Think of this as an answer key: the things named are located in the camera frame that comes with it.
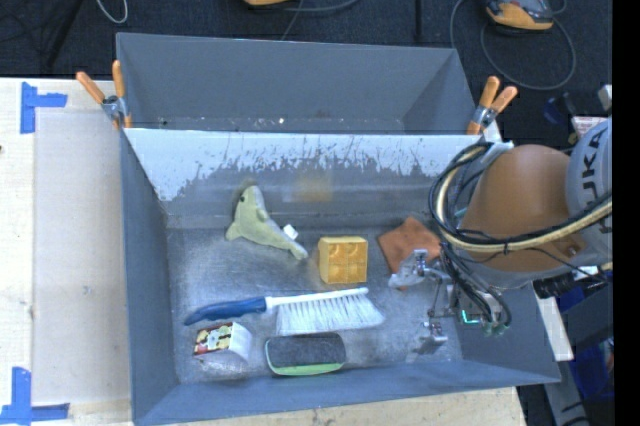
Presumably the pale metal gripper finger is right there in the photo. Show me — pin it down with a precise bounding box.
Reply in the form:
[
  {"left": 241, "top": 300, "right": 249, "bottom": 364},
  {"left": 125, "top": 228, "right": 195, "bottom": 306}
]
[
  {"left": 387, "top": 248, "right": 441, "bottom": 291},
  {"left": 405, "top": 319, "right": 450, "bottom": 364}
]

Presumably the red-brown flat square pad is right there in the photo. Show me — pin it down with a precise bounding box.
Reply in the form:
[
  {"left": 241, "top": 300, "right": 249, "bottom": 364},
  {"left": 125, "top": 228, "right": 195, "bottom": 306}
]
[{"left": 377, "top": 215, "right": 444, "bottom": 275}]

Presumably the yellow cube block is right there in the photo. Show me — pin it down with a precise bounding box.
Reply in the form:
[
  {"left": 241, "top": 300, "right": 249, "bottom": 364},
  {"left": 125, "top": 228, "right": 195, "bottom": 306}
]
[{"left": 317, "top": 235, "right": 369, "bottom": 285}]

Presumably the black and green eraser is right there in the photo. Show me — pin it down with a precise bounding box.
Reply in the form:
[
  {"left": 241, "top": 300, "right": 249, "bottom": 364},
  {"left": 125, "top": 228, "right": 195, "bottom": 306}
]
[{"left": 263, "top": 331, "right": 348, "bottom": 377}]

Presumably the pale green plush dolphin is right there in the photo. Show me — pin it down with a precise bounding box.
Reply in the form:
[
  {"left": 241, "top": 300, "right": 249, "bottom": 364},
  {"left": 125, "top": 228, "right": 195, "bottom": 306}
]
[{"left": 224, "top": 184, "right": 310, "bottom": 261}]

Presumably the small white printed box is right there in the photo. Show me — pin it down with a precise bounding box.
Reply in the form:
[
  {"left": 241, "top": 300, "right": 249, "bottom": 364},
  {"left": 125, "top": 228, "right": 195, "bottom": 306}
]
[{"left": 193, "top": 321, "right": 254, "bottom": 364}]

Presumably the grey metal bin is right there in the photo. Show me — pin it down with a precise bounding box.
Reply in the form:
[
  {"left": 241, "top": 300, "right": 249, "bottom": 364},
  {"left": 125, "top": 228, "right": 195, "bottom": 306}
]
[{"left": 114, "top": 32, "right": 562, "bottom": 426}]

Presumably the pale wood flat board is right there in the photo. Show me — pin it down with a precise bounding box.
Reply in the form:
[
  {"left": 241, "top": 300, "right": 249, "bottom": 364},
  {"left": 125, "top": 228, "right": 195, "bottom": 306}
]
[{"left": 29, "top": 106, "right": 135, "bottom": 410}]

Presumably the blue-handled white brush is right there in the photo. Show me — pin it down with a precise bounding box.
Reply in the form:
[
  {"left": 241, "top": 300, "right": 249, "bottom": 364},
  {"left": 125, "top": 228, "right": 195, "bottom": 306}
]
[{"left": 183, "top": 286, "right": 386, "bottom": 336}]

